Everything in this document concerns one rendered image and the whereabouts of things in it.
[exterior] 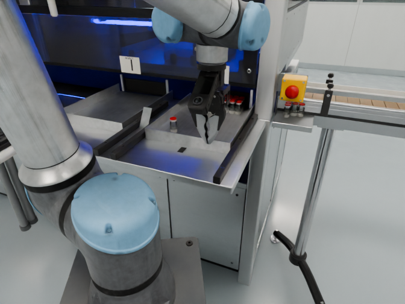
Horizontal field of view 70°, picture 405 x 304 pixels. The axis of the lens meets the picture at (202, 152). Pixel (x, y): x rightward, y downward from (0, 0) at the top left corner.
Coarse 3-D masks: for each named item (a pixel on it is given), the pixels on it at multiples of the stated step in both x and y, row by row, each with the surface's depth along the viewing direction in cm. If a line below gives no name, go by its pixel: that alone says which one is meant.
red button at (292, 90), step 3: (288, 87) 86; (291, 87) 85; (294, 87) 85; (297, 87) 86; (285, 90) 87; (288, 90) 86; (291, 90) 86; (294, 90) 85; (297, 90) 85; (285, 93) 87; (288, 93) 86; (291, 93) 86; (294, 93) 86; (297, 93) 86; (288, 96) 87; (291, 96) 86; (294, 96) 86; (297, 96) 86
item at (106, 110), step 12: (96, 96) 111; (108, 96) 118; (120, 96) 118; (132, 96) 118; (144, 96) 118; (156, 96) 118; (168, 96) 111; (72, 108) 101; (84, 108) 106; (96, 108) 106; (108, 108) 106; (120, 108) 106; (132, 108) 106; (72, 120) 94; (84, 120) 92; (96, 120) 90; (108, 120) 88; (120, 120) 97; (132, 120) 91
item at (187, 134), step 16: (176, 112) 101; (208, 112) 103; (160, 128) 91; (192, 128) 91; (208, 128) 91; (224, 128) 91; (240, 128) 85; (192, 144) 80; (208, 144) 78; (224, 144) 77
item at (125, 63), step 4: (120, 56) 106; (124, 56) 105; (120, 60) 107; (124, 60) 106; (128, 60) 106; (132, 60) 105; (136, 60) 104; (124, 64) 107; (128, 64) 106; (136, 64) 105; (124, 68) 108; (128, 68) 107; (136, 68) 106; (128, 72) 108; (132, 72) 107; (136, 72) 107
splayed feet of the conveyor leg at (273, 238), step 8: (280, 232) 160; (272, 240) 164; (280, 240) 155; (288, 240) 150; (288, 248) 147; (296, 256) 139; (304, 256) 139; (296, 264) 140; (304, 264) 136; (304, 272) 134; (312, 280) 131; (312, 288) 129; (312, 296) 129; (320, 296) 127
